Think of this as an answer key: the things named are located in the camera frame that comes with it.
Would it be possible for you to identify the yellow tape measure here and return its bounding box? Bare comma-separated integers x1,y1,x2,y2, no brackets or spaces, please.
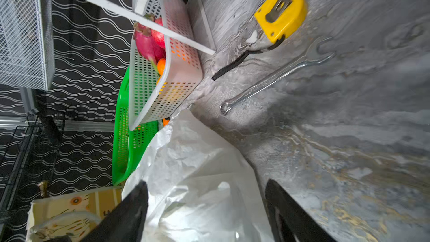
254,0,308,44

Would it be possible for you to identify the white plastic grocery bag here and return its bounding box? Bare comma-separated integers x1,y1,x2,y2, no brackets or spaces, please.
122,110,273,242

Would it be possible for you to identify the black wire wall basket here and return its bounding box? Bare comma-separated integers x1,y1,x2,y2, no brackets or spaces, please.
1,108,66,224

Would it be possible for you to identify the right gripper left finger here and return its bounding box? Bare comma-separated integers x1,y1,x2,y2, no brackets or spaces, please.
82,180,148,242

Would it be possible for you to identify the orange fruit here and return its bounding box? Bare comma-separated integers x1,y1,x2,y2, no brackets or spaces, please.
157,58,166,76

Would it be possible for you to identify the cream canvas tote bag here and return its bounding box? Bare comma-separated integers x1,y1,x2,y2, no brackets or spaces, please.
26,186,123,242

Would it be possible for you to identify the white two-tier shelf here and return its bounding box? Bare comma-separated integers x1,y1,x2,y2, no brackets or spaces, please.
26,0,216,56

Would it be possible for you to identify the pink dragon fruit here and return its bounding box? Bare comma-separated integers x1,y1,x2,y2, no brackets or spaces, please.
133,21,166,74

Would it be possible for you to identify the green plastic basket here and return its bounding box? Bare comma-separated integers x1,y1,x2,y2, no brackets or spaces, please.
112,70,159,186

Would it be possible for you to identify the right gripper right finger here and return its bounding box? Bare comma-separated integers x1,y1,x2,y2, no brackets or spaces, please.
265,179,335,242

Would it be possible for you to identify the metal wrench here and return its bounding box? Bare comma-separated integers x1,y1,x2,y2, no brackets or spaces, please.
219,36,336,115

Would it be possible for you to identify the white wire wall basket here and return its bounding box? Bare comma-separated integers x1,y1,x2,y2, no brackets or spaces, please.
1,0,56,91

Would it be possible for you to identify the white plastic fruit basket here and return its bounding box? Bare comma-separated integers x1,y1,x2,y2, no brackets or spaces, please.
129,0,203,130

